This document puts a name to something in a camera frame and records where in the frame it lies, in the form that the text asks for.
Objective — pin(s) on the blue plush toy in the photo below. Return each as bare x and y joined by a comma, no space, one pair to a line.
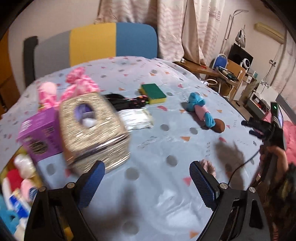
9,217

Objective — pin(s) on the silver ornate tissue box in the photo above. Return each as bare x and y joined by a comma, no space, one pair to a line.
106,141

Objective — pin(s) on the white wet wipes pack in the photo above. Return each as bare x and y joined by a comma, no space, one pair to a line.
136,119

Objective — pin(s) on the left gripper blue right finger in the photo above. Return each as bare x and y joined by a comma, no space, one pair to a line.
206,185

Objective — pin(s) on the pink satin scrunchie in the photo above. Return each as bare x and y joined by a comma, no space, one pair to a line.
208,167

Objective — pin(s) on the red fuzzy sock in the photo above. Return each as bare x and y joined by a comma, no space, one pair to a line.
15,179

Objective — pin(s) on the blue tempo tissue pack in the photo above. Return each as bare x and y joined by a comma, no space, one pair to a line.
20,206

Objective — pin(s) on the grey yellow blue chair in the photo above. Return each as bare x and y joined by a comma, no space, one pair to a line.
87,43

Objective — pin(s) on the white fluffy soft ball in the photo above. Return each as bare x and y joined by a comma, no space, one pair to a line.
25,166

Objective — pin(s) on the pink soft sock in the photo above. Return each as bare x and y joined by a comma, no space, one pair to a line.
28,190

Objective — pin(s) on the green yellow sponge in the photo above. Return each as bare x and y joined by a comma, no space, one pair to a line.
153,93

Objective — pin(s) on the wooden side table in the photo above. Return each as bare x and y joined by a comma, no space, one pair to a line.
201,69

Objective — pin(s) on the patterned plastic tablecloth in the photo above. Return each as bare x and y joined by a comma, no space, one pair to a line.
151,196

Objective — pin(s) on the gold metal tin box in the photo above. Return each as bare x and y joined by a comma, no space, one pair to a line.
6,192

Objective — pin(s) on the brown round makeup sponge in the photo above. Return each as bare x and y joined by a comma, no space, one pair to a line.
219,126

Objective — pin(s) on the pink spotted plush toy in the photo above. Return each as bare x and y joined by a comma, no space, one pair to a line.
79,84

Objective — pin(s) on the purple snack box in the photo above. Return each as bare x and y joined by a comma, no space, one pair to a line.
40,135

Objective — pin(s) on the blue folding chair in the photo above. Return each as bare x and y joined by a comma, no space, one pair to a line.
220,61

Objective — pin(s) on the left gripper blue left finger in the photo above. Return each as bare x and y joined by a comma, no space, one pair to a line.
88,183

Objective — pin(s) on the pink patterned curtain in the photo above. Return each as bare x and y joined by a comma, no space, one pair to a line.
185,29

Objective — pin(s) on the blue towel with pink mask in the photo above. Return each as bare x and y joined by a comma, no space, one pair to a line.
196,104

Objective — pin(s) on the pink bedspread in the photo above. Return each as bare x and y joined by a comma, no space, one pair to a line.
289,138

